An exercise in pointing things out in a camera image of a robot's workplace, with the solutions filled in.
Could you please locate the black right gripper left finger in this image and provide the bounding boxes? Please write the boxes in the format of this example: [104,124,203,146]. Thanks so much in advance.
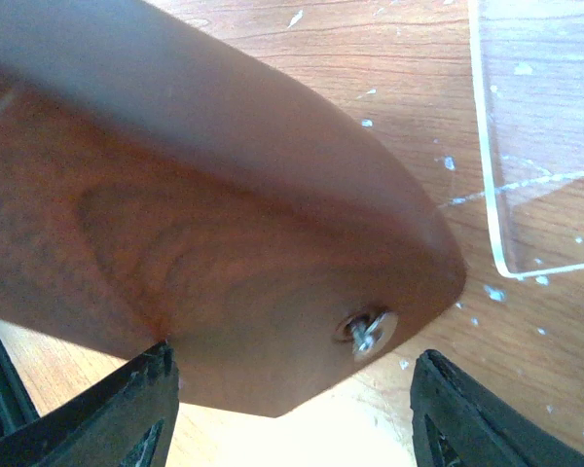
[0,341,179,466]

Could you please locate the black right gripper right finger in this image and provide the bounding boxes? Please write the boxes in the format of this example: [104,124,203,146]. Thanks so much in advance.
[410,349,584,466]

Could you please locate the clear acrylic metronome cover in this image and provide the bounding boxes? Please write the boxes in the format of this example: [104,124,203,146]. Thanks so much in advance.
[468,1,584,285]

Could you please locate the brown wooden metronome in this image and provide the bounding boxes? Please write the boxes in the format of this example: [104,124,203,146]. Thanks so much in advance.
[0,1,466,417]

